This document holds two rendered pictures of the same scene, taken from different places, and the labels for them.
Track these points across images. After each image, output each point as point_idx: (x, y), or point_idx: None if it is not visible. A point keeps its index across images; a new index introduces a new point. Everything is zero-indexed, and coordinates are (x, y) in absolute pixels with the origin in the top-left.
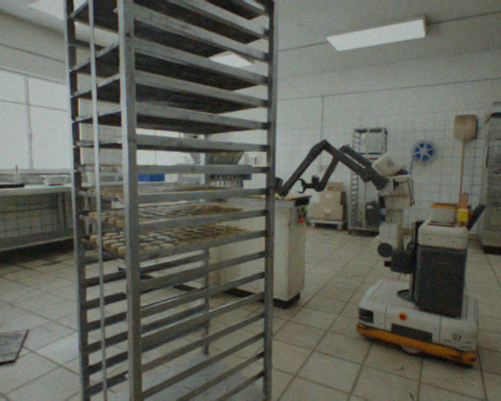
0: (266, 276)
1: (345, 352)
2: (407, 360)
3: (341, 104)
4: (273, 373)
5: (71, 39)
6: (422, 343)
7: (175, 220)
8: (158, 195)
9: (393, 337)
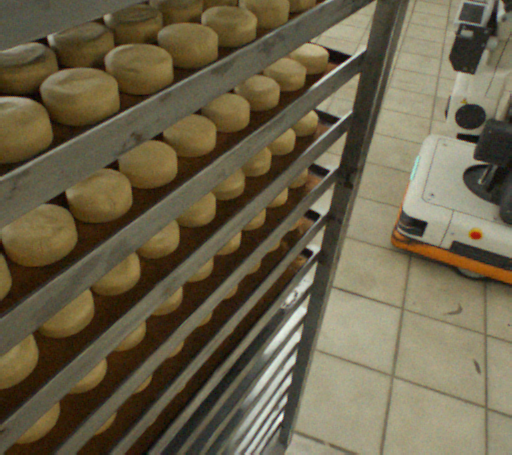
0: (310, 323)
1: (374, 282)
2: (464, 290)
3: None
4: None
5: None
6: (494, 270)
7: (130, 433)
8: (67, 445)
9: (450, 258)
